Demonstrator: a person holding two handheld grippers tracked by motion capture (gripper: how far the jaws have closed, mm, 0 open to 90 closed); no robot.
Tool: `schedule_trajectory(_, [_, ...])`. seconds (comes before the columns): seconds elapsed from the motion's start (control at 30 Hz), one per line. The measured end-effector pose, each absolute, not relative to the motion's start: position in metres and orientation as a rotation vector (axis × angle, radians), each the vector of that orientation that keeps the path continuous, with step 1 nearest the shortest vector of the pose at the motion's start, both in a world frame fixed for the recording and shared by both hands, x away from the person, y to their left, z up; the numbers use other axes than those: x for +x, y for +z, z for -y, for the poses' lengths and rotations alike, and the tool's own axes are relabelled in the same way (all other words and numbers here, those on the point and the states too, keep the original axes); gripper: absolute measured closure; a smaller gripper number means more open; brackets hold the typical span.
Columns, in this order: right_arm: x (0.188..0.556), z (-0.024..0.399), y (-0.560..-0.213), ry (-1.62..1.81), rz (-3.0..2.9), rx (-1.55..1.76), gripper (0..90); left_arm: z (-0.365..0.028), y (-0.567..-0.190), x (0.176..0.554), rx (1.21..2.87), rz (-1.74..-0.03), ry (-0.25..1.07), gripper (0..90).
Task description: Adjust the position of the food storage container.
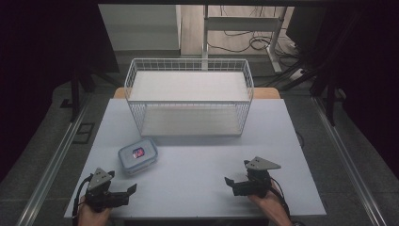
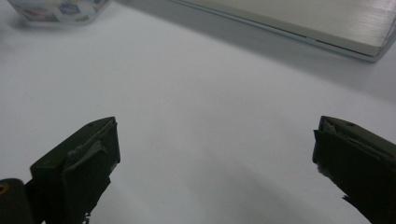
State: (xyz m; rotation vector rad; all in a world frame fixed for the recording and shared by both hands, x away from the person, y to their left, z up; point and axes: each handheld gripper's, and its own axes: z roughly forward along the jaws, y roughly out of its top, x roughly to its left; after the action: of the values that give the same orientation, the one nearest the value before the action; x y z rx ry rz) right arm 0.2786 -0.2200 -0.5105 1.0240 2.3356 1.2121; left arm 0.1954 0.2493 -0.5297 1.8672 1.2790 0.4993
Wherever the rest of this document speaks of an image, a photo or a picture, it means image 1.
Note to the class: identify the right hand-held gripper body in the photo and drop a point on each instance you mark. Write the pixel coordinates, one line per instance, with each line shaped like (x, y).
(255, 183)

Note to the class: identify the black wristwatch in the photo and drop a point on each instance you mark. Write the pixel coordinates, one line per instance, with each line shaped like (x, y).
(298, 223)

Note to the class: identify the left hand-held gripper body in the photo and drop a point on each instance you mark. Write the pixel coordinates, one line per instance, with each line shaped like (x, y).
(99, 194)

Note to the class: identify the clear food container blue lid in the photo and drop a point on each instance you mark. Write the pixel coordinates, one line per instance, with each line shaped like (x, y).
(138, 155)

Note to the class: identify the black stand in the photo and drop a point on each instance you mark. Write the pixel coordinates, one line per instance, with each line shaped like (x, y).
(75, 94)
(330, 100)

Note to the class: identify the person's left hand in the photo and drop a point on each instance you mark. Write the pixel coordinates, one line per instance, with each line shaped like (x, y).
(91, 216)

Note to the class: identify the wooden board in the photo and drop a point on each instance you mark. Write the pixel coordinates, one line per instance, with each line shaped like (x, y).
(266, 93)

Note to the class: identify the metal floor rail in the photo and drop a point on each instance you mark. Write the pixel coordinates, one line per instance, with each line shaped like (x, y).
(348, 160)
(53, 163)

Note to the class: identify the white desk frame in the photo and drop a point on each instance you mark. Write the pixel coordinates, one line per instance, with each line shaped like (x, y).
(241, 23)

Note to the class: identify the white power strip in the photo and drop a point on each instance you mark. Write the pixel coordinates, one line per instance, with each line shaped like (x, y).
(297, 74)

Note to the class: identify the person's right hand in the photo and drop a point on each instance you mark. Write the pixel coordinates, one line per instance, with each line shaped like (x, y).
(266, 201)

